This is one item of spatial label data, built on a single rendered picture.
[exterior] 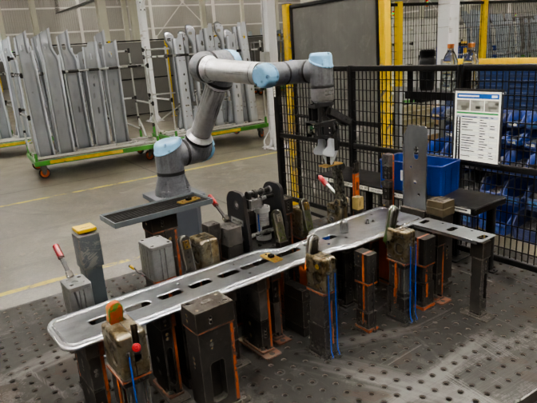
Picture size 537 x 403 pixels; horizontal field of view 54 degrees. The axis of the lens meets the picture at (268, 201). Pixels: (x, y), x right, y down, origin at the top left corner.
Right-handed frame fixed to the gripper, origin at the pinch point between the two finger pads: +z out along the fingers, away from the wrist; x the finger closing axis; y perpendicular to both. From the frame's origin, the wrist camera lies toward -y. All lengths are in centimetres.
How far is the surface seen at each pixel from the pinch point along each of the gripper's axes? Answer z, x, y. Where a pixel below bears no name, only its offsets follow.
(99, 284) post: 32, -32, 75
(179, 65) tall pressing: -17, -722, -303
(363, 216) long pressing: 29.2, -11.3, -25.7
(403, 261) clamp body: 35.5, 19.7, -13.4
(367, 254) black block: 30.3, 15.9, -0.4
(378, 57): -24, -138, -172
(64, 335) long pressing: 28, 1, 94
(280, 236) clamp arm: 27.9, -14.8, 12.6
